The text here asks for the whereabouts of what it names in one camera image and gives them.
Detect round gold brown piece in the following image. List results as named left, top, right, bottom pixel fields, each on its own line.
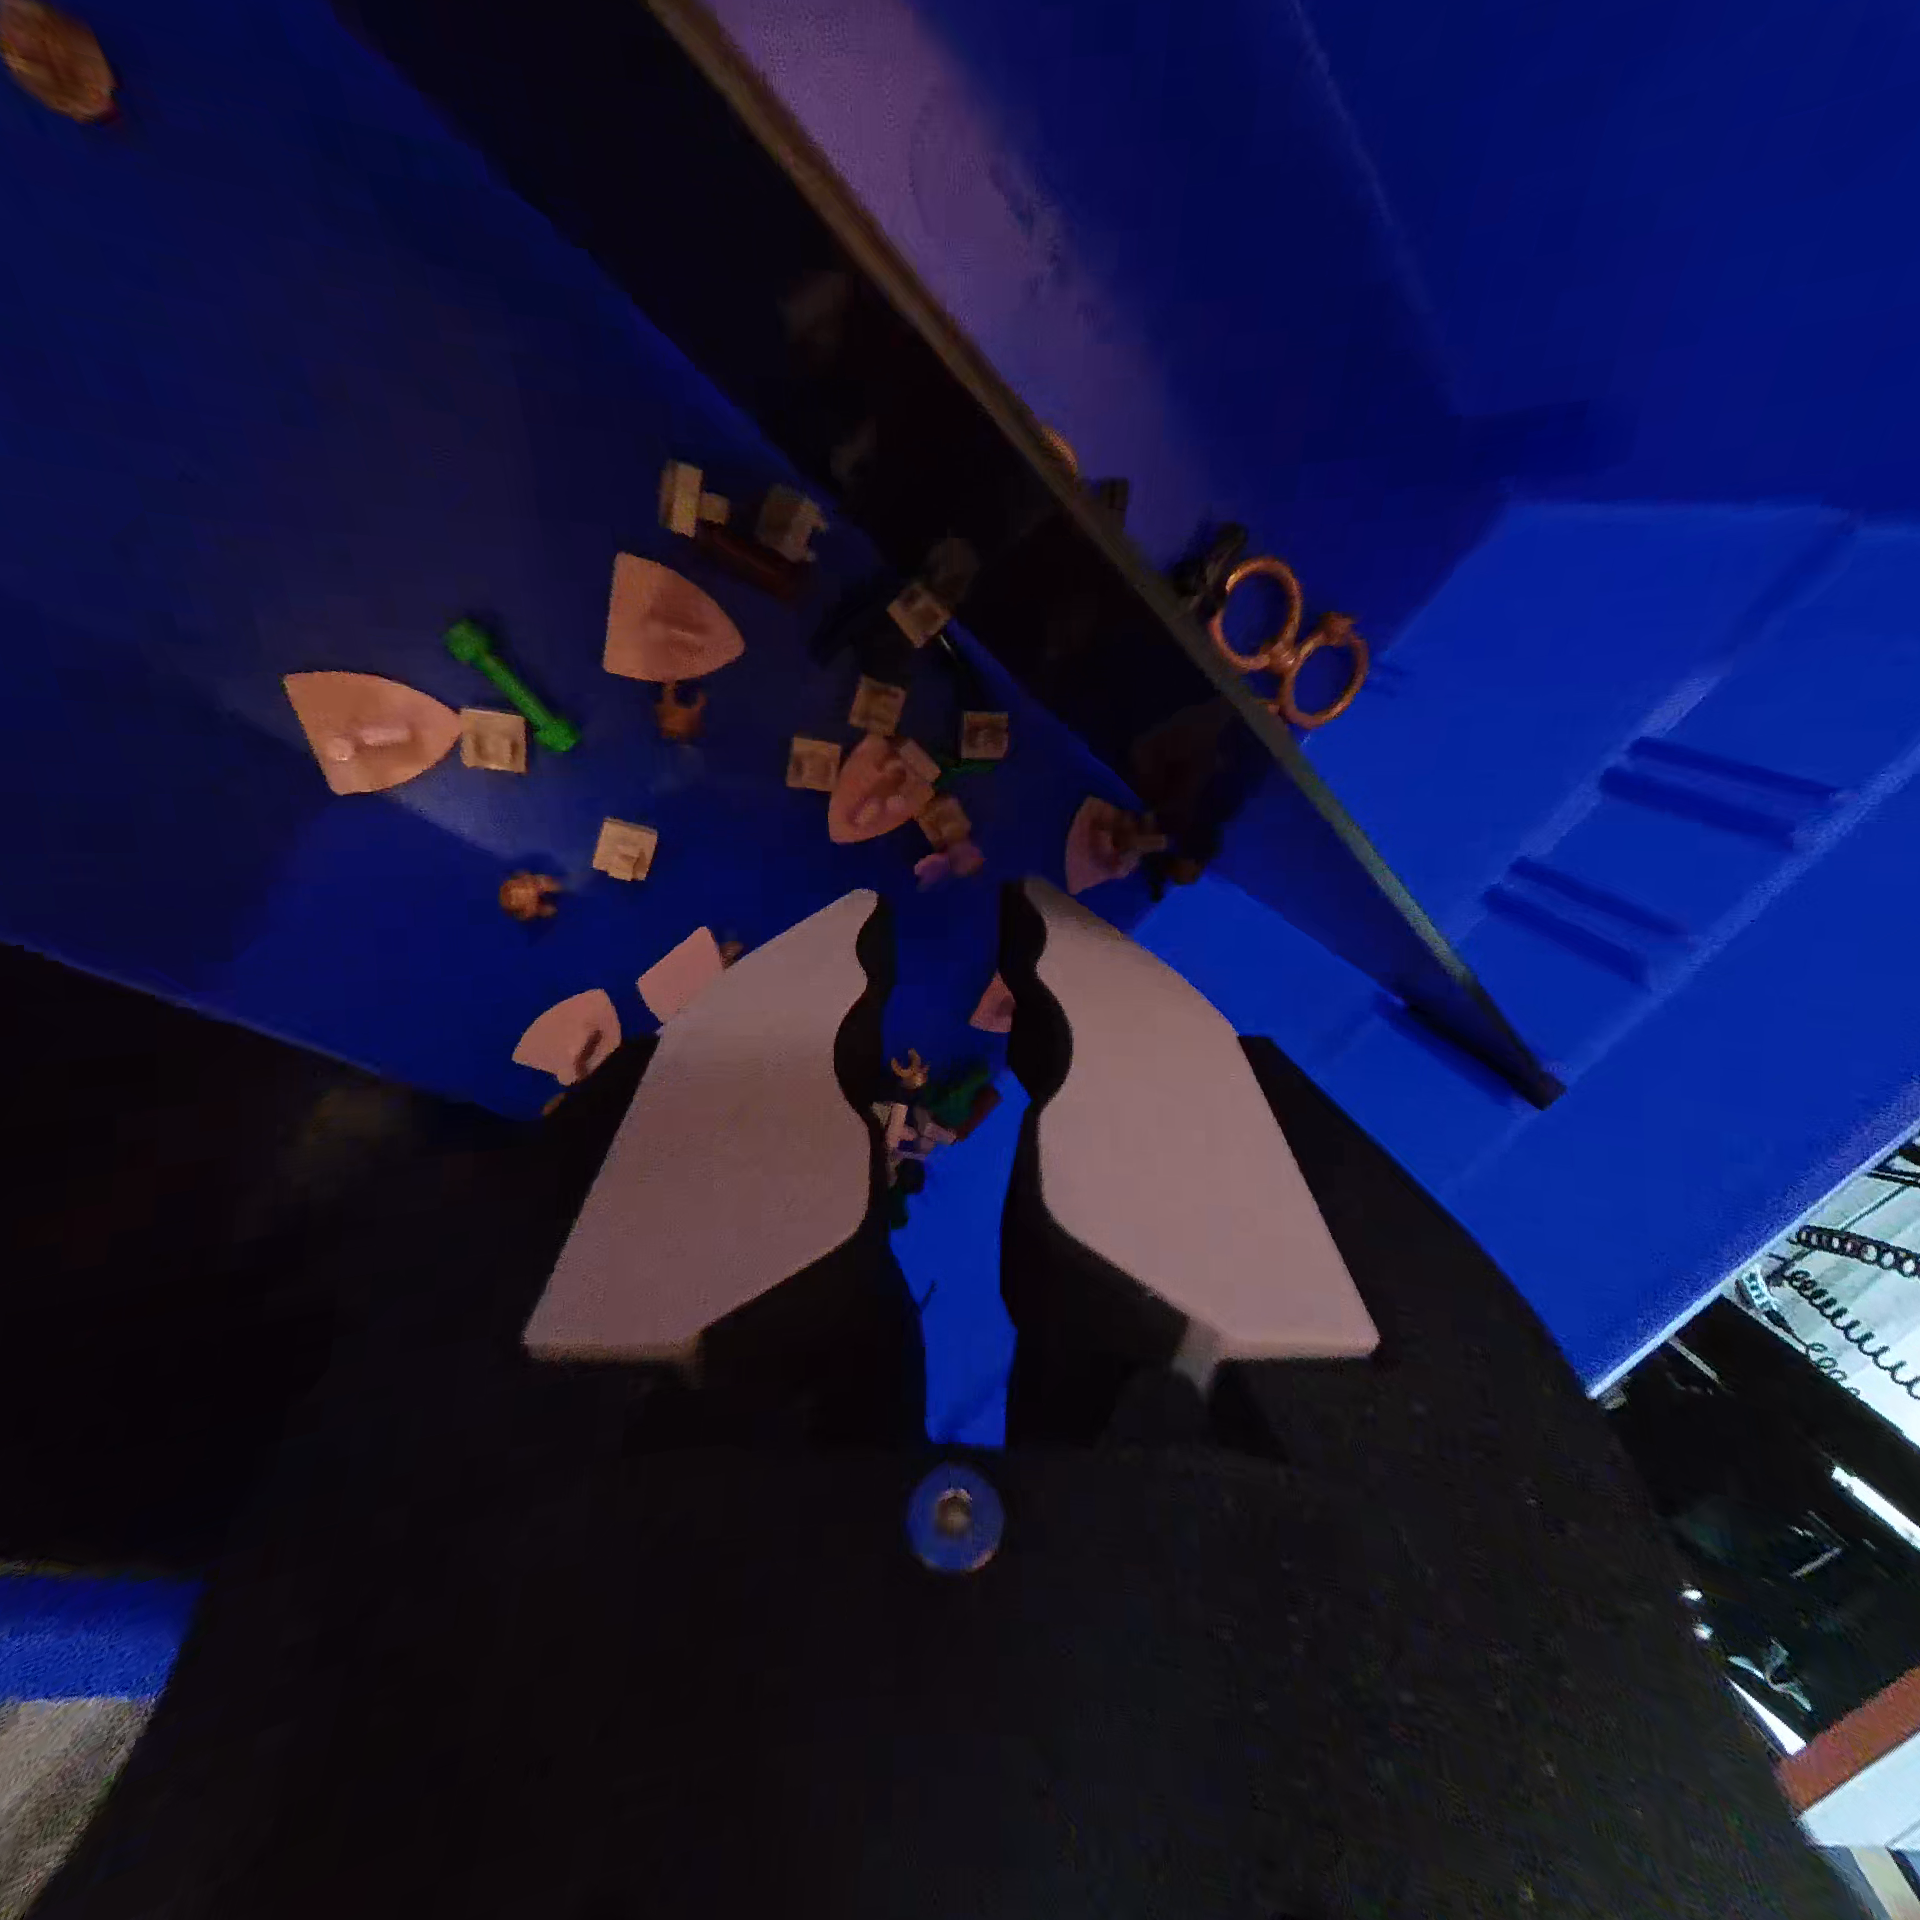
left=0, top=0, right=119, bottom=126

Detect scattered pink petal pieces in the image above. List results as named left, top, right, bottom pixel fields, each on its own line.
left=281, top=551, right=1185, bottom=1085

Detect scattered tan square bricks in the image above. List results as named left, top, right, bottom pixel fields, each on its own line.
left=456, top=456, right=1015, bottom=887

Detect dark brown toy brick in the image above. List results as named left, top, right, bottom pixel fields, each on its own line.
left=696, top=517, right=817, bottom=600

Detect gold double ring piece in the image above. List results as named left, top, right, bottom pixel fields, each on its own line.
left=1207, top=554, right=1374, bottom=730

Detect heap of mixed tiny pieces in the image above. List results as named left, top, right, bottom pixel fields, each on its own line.
left=871, top=1049, right=1003, bottom=1232

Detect black coiled cable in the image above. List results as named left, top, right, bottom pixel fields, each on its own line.
left=1740, top=1223, right=1920, bottom=1413

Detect green toy rod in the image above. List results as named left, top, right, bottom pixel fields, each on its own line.
left=441, top=617, right=585, bottom=757

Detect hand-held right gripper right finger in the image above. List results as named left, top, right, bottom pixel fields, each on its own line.
left=996, top=879, right=1383, bottom=1390

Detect dark bin divider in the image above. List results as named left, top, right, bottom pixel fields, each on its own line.
left=329, top=0, right=1568, bottom=1116

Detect blue plastic bin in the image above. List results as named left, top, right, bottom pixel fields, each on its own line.
left=0, top=0, right=1920, bottom=1704

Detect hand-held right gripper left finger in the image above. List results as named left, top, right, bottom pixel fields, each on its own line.
left=521, top=887, right=897, bottom=1374

